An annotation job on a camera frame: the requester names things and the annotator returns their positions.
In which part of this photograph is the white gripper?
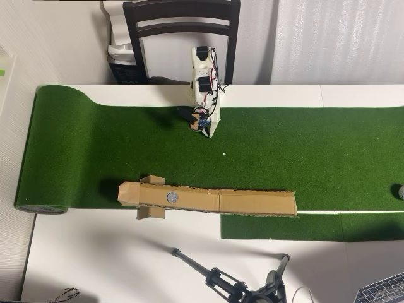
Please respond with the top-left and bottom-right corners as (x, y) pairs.
(193, 92), (222, 139)

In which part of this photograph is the cardboard ramp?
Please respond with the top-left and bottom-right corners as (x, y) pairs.
(117, 175), (299, 220)

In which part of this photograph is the black box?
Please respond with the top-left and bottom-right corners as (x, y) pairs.
(109, 61), (149, 85)

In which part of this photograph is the long green putting mat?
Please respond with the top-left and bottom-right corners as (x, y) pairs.
(14, 84), (404, 216)

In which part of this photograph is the dark wooden chair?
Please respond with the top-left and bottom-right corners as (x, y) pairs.
(122, 0), (241, 86)

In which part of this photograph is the white appliance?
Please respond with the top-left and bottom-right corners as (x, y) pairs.
(100, 0), (146, 64)

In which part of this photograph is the white curtain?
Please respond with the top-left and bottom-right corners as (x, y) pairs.
(270, 0), (404, 85)

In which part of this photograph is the black tripod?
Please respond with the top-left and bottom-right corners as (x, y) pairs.
(170, 247), (291, 303)

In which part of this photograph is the laptop keyboard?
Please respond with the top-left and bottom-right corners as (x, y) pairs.
(353, 273), (404, 303)

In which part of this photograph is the red white servo wire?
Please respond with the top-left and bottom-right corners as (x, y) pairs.
(203, 68), (222, 107)

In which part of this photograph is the black servo cable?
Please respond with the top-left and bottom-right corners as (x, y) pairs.
(209, 47), (229, 94)

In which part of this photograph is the thin white cable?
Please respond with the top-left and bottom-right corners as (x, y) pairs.
(292, 286), (315, 303)

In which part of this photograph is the thin black wire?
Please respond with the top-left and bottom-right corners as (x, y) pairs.
(52, 287), (80, 301)

